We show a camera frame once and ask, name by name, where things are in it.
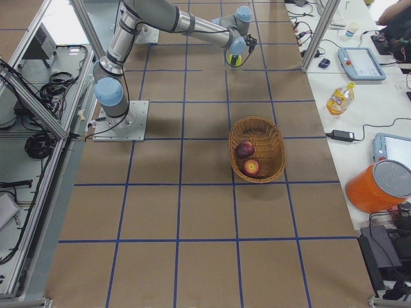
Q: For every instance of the red apple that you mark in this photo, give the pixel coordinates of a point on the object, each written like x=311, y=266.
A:
x=244, y=149
x=251, y=168

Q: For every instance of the aluminium frame post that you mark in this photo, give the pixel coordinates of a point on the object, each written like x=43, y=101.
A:
x=320, y=30

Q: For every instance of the paper cup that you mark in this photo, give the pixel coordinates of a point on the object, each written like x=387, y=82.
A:
x=351, y=29

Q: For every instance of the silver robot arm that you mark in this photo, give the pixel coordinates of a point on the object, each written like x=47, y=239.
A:
x=141, y=22

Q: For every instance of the blue teach pendant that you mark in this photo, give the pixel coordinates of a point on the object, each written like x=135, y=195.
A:
x=392, y=147
x=360, y=64

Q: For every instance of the black power adapter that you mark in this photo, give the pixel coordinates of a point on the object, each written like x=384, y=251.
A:
x=342, y=136

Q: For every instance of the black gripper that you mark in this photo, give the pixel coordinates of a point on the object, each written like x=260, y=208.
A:
x=236, y=59

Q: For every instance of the black box device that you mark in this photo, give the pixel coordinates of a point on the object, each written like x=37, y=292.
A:
x=380, y=257

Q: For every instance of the grey electronics box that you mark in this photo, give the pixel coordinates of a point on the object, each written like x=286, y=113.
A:
x=42, y=47

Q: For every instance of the orange bucket with grey lid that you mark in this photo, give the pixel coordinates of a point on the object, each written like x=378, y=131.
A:
x=379, y=187

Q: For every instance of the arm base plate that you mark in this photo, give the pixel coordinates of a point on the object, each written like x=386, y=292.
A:
x=132, y=128
x=147, y=35

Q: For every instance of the orange juice bottle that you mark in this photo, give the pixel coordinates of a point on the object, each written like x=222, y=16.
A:
x=341, y=99

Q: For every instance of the woven wicker basket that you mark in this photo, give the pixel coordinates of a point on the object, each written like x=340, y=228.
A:
x=269, y=148

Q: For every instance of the green apple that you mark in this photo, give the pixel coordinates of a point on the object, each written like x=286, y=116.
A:
x=234, y=60

